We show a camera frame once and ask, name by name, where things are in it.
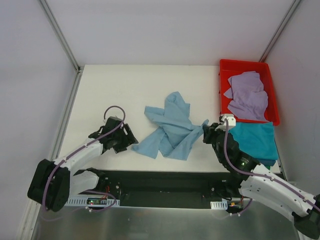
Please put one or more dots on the white cable duct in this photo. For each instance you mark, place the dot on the white cable duct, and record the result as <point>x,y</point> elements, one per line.
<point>224,205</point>
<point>94,202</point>

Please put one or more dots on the left aluminium frame post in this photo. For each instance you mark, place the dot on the left aluminium frame post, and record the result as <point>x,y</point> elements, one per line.
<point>59,34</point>

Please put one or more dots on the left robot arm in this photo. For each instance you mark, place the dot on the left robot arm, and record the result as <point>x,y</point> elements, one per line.
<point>81,180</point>

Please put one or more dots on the light blue printed t-shirt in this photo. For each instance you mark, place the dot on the light blue printed t-shirt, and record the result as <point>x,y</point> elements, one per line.
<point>175,135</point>

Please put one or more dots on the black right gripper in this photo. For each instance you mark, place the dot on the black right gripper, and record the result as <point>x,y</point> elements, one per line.
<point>211,135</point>

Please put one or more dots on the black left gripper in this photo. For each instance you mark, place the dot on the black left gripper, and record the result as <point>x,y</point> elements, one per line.
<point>125,139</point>

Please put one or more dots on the lavender t-shirt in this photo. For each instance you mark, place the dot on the lavender t-shirt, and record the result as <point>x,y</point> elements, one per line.
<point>249,100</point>

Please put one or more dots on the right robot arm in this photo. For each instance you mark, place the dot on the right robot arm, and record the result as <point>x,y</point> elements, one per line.
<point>253,180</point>

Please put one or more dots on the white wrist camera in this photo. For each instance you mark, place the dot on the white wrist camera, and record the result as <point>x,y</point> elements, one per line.
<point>227,119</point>
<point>114,118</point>

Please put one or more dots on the right white cable duct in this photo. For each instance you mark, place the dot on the right white cable duct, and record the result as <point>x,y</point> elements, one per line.
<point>224,205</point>

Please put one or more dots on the dark blue folded t-shirt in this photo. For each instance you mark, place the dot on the dark blue folded t-shirt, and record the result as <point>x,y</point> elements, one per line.
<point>267,162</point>

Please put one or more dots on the aluminium frame post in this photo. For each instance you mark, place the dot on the aluminium frame post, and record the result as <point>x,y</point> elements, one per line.
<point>59,34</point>
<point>288,16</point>

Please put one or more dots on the right aluminium frame post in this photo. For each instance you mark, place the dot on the right aluminium frame post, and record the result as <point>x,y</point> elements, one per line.
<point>288,16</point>

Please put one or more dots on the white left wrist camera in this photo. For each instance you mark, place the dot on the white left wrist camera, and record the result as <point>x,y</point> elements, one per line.
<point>114,118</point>

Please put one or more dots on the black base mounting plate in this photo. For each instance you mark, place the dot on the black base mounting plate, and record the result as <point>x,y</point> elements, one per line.
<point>160,189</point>

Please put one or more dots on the left white cable duct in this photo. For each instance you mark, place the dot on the left white cable duct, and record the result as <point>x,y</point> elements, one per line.
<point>94,202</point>

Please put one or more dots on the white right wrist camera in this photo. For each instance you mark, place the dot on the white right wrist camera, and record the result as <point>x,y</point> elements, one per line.
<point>227,119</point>

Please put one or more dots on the red plastic bin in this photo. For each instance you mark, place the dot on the red plastic bin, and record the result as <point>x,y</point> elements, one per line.
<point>229,67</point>

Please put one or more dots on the teal folded t-shirt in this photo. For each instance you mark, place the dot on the teal folded t-shirt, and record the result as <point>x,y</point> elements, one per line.
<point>256,139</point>

